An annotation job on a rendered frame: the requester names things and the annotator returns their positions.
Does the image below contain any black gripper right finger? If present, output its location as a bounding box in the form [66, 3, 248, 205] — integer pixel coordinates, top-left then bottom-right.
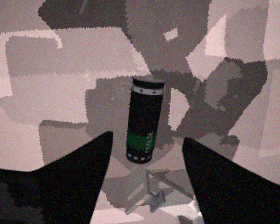
[182, 138, 280, 224]

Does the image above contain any black cylindrical battery with green label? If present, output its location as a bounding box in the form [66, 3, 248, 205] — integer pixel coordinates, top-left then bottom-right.
[126, 74, 165, 164]

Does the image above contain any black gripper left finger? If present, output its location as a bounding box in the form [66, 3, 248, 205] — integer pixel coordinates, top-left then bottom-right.
[0, 131, 113, 224]

